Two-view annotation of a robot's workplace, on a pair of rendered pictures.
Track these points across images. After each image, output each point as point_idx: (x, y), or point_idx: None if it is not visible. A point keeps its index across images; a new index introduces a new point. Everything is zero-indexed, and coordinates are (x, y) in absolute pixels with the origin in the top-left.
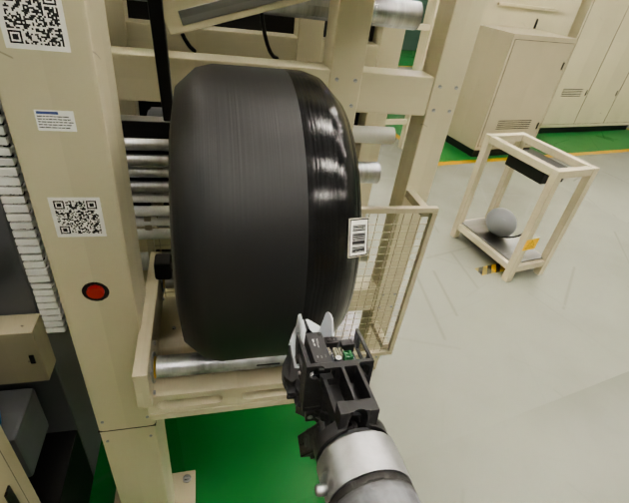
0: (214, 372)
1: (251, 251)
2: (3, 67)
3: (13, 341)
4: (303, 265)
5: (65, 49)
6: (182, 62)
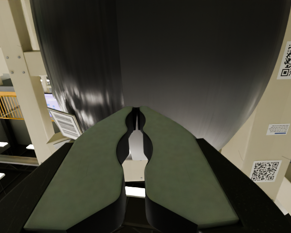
0: None
1: (191, 125)
2: (288, 151)
3: None
4: None
5: (256, 162)
6: None
